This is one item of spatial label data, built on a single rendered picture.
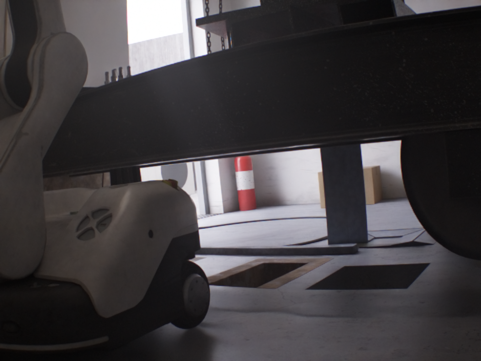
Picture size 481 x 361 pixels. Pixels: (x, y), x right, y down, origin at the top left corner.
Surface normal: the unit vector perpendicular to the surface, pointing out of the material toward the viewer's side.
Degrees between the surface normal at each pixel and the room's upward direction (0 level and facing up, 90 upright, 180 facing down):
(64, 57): 90
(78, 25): 90
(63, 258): 38
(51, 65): 89
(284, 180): 90
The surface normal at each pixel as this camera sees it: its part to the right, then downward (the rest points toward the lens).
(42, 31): 0.63, -0.12
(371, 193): -0.47, 0.07
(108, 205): -0.37, -0.74
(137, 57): 0.81, -0.07
